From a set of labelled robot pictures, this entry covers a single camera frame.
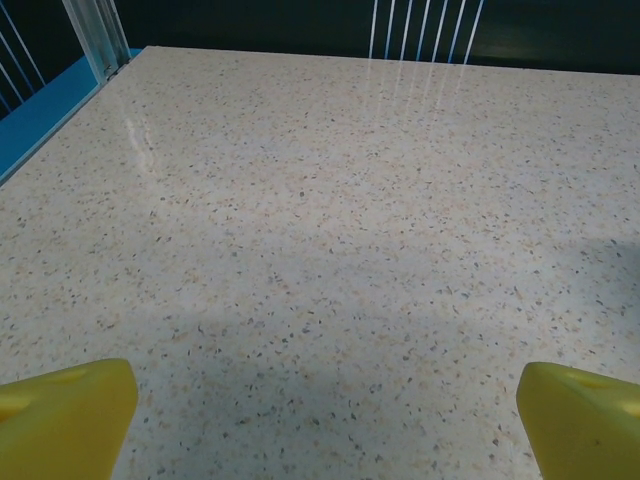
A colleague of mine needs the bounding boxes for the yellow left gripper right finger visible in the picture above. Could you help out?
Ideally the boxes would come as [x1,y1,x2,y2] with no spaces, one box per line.
[519,361,640,480]

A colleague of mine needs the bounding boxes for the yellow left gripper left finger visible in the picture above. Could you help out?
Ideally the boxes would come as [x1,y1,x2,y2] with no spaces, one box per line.
[0,358,140,480]

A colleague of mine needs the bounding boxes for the blue table side rim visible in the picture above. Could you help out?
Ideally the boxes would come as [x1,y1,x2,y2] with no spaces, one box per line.
[0,47,146,187]

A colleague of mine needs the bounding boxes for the aluminium corner post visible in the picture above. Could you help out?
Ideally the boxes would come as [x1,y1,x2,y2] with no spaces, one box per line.
[62,0,132,84]

